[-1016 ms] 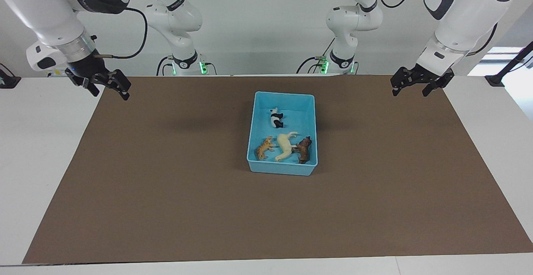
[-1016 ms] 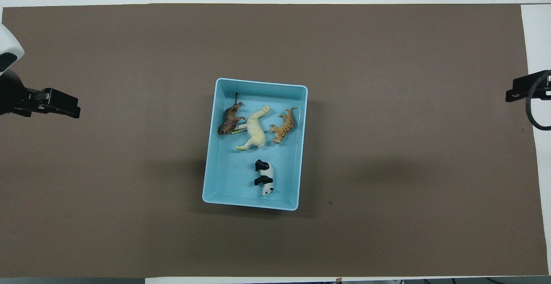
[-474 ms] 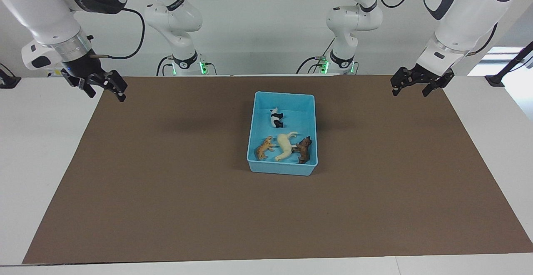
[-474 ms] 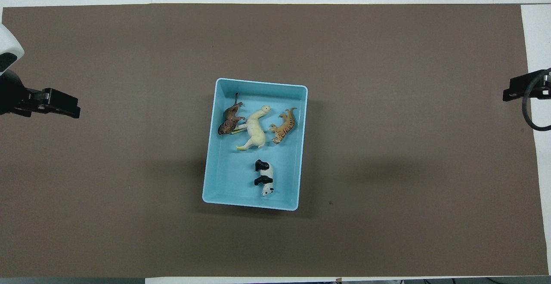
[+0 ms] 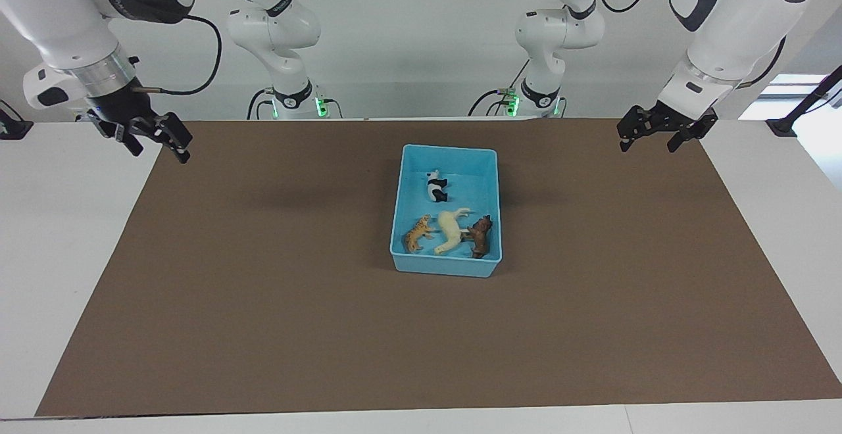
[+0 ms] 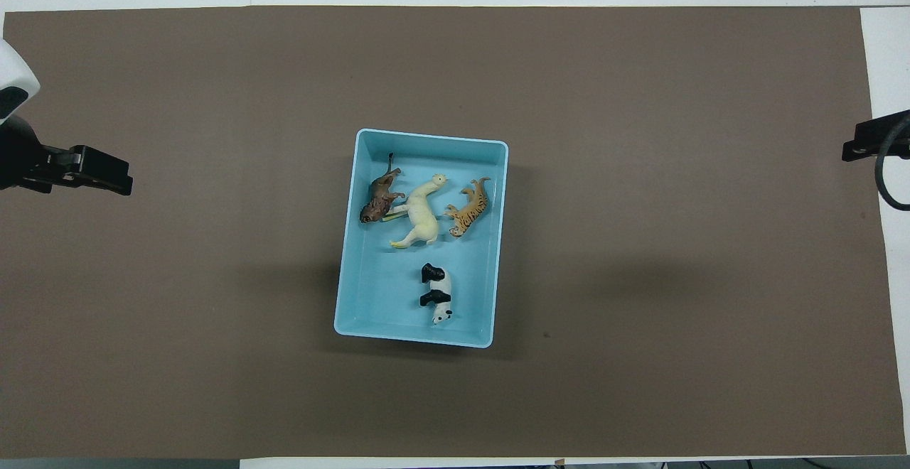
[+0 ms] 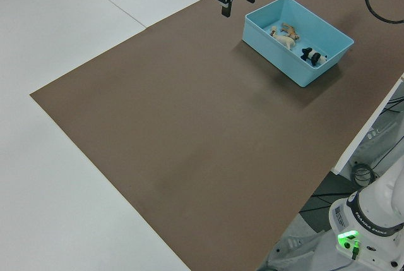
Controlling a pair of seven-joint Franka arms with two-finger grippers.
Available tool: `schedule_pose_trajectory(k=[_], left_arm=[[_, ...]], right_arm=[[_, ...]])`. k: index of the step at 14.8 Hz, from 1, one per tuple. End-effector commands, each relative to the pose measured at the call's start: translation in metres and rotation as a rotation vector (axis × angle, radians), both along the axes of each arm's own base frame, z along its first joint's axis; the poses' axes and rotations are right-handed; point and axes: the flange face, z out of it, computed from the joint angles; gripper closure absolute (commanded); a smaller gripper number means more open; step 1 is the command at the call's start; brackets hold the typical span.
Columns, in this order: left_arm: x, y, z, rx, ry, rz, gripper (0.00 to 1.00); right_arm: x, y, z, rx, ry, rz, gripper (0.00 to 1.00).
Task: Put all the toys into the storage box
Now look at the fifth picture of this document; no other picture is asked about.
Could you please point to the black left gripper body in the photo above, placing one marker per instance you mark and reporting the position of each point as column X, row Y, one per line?
column 684, row 120

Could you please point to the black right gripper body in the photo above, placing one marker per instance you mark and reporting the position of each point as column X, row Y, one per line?
column 122, row 112

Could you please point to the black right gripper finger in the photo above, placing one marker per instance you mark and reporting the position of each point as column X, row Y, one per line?
column 176, row 137
column 125, row 141

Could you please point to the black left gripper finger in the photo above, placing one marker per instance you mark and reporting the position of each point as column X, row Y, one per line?
column 687, row 138
column 637, row 125

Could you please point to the brown lion toy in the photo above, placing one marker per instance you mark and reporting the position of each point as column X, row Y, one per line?
column 480, row 235

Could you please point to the black and white panda toy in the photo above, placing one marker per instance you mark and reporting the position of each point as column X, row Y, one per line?
column 435, row 187

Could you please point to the cream llama toy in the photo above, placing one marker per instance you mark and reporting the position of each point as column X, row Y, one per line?
column 450, row 230

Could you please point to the orange tiger toy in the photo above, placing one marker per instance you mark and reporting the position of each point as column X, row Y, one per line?
column 418, row 233

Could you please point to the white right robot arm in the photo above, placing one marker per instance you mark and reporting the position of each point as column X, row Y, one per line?
column 59, row 20

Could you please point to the light blue storage box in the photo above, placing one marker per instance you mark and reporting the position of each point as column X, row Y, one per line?
column 470, row 164

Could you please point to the small black stand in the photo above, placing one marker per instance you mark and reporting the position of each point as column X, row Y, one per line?
column 13, row 125

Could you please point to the tall black stand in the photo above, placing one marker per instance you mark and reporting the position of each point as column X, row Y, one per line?
column 806, row 102

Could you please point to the brown table mat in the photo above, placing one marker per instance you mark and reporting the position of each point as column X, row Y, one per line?
column 263, row 289

